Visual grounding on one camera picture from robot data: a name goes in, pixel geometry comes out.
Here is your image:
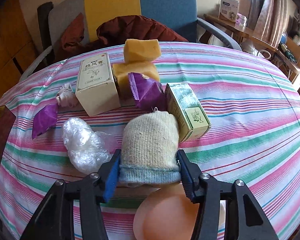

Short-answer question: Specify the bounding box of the clear plastic bundle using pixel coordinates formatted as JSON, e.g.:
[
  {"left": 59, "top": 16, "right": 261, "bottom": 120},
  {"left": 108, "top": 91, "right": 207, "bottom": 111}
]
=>
[{"left": 62, "top": 118, "right": 117, "bottom": 174}]

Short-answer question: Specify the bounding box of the beige knit sock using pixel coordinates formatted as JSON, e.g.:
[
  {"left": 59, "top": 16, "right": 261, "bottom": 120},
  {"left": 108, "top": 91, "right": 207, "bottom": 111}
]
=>
[{"left": 119, "top": 111, "right": 181, "bottom": 186}]

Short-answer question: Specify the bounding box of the green white small box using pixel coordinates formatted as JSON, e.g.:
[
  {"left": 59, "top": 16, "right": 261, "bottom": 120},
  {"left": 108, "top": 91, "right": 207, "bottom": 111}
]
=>
[{"left": 165, "top": 83, "right": 211, "bottom": 142}]

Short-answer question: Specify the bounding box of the purple snack packet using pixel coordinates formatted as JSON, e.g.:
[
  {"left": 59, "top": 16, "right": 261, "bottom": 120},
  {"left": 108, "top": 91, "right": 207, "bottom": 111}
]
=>
[
  {"left": 32, "top": 103, "right": 58, "bottom": 139},
  {"left": 128, "top": 72, "right": 166, "bottom": 112}
]

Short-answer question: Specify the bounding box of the small pink white scrunchie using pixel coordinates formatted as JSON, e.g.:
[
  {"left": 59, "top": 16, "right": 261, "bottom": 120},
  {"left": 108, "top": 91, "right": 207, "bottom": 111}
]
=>
[{"left": 56, "top": 83, "right": 78, "bottom": 107}]

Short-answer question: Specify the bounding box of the yellow sponge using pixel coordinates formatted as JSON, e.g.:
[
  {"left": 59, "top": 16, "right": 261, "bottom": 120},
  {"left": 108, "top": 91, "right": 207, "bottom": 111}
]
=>
[
  {"left": 111, "top": 61, "right": 161, "bottom": 99},
  {"left": 123, "top": 39, "right": 161, "bottom": 63}
]

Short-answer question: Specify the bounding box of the striped pink green tablecloth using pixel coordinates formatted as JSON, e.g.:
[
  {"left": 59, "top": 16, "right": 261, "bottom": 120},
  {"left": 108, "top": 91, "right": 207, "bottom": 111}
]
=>
[{"left": 0, "top": 42, "right": 300, "bottom": 239}]

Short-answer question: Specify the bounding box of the dark red jacket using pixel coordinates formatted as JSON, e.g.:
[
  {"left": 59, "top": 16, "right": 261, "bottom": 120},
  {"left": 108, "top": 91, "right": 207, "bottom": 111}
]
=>
[{"left": 55, "top": 13, "right": 187, "bottom": 62}]

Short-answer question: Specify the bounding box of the wooden side shelf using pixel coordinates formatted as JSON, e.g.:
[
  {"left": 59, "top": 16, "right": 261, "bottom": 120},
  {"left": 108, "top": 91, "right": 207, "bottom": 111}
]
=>
[{"left": 203, "top": 13, "right": 300, "bottom": 86}]

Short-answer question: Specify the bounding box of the white cardboard box on shelf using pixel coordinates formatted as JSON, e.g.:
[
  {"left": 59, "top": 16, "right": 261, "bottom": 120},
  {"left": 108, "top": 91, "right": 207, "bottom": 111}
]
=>
[{"left": 219, "top": 0, "right": 239, "bottom": 23}]

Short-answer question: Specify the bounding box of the grey yellow blue armchair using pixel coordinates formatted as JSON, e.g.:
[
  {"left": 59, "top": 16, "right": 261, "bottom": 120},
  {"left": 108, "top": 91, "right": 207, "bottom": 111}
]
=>
[{"left": 18, "top": 0, "right": 243, "bottom": 82}]

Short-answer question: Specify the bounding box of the beige curtain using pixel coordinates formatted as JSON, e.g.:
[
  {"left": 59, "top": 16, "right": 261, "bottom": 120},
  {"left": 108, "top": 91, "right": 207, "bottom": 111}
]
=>
[{"left": 248, "top": 0, "right": 290, "bottom": 48}]

